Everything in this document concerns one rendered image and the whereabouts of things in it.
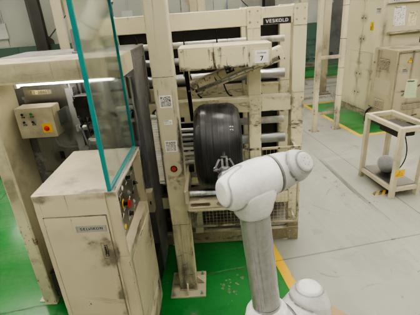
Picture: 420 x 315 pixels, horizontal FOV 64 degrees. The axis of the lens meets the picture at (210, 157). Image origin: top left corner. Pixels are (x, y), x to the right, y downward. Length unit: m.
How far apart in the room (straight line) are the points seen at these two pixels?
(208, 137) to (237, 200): 1.00
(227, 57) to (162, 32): 0.49
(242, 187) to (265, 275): 0.35
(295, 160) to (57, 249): 1.27
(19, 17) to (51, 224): 10.01
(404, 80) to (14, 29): 9.87
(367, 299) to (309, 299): 1.51
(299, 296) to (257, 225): 0.41
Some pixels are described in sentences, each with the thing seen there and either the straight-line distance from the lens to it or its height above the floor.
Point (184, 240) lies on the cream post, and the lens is 2.52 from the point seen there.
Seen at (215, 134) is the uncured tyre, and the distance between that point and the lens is 1.97.
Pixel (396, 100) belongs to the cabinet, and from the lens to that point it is 6.21.
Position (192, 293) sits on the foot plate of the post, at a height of 0.01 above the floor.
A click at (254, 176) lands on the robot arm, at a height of 1.53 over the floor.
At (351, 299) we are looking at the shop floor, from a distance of 2.85.
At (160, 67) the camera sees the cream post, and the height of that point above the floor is 1.71.
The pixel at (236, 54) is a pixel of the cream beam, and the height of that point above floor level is 1.72.
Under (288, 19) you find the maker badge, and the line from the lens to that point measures 2.63.
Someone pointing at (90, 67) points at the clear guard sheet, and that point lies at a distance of 1.52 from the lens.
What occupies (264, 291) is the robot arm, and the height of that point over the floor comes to 1.11.
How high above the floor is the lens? 2.00
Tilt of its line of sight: 24 degrees down
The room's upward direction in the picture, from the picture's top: 4 degrees counter-clockwise
